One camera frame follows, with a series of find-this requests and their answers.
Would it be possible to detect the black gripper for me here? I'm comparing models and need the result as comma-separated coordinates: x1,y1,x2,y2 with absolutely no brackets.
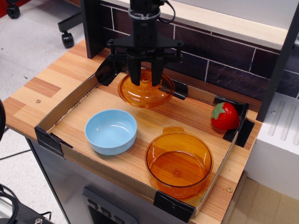
107,19,183,86

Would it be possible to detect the orange transparent pot lid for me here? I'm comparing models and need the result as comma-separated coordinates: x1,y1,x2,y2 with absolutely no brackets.
118,69,175,108

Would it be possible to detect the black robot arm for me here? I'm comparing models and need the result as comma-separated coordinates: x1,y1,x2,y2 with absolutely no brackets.
107,0,183,86

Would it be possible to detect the orange transparent pot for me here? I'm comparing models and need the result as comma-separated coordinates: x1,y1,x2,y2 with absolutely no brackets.
145,126,214,198

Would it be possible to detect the light wooden shelf board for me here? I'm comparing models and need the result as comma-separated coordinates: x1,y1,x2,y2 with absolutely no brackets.
100,0,288,51

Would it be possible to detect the light blue bowl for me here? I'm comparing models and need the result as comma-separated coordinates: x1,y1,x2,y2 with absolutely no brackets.
85,109,137,155

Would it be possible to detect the black office chair base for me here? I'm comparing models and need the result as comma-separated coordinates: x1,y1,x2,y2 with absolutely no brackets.
58,12,83,49

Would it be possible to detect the red toy strawberry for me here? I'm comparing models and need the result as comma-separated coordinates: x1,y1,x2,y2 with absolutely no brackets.
211,102,240,130

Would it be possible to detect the cardboard fence with black tape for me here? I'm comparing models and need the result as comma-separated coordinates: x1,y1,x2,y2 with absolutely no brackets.
34,73,259,224

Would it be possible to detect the black oven control panel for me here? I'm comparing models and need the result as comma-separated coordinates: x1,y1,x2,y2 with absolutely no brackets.
82,188,138,224

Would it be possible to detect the white toy sink unit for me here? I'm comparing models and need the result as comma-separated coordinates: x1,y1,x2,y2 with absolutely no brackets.
245,93,299,199

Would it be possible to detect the black left shelf post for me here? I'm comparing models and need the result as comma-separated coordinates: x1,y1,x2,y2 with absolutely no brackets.
80,0,106,59

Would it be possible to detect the black shelf post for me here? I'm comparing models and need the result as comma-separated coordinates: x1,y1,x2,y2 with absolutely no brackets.
80,0,106,59
256,5,299,122

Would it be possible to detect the black right shelf post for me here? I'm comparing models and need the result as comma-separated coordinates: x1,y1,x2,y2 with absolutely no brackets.
256,5,299,122

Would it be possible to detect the black cable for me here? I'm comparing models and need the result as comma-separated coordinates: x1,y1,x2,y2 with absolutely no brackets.
0,183,52,224

